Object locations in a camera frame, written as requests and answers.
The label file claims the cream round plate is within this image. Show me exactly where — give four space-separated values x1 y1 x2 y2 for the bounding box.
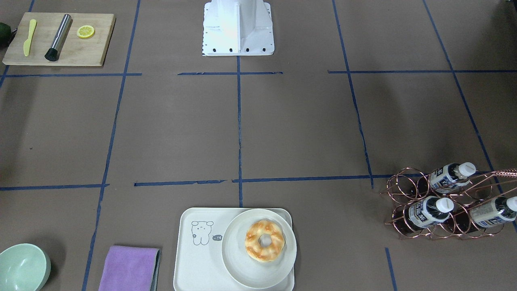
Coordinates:
221 209 297 289

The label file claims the lemon slice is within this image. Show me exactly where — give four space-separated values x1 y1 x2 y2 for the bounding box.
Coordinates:
76 25 96 39

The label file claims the dark green avocado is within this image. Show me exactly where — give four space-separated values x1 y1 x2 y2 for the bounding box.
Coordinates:
0 22 12 49

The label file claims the steel muddler black tip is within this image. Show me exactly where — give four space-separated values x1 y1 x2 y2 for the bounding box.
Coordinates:
44 14 73 61

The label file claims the bamboo cutting board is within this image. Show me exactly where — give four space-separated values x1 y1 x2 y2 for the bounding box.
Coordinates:
2 12 116 67

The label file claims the mint green bowl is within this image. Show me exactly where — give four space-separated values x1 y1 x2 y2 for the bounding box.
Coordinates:
0 243 50 291

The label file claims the glazed donut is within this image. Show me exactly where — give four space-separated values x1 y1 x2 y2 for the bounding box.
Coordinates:
244 220 286 263

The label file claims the tea bottle white cap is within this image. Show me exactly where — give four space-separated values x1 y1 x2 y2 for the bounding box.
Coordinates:
410 162 477 195

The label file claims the cream serving tray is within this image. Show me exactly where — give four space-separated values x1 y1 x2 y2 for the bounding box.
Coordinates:
173 207 295 291

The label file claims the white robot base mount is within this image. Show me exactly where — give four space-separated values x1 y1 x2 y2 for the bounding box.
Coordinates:
202 0 275 57

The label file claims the yellow plastic knife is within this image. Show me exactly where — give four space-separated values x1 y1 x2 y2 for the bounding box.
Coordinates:
23 19 37 57

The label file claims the copper wire bottle rack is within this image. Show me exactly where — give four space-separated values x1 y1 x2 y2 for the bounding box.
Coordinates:
383 167 517 240

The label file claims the purple folded cloth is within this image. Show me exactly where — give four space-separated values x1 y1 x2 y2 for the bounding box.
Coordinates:
99 245 161 291

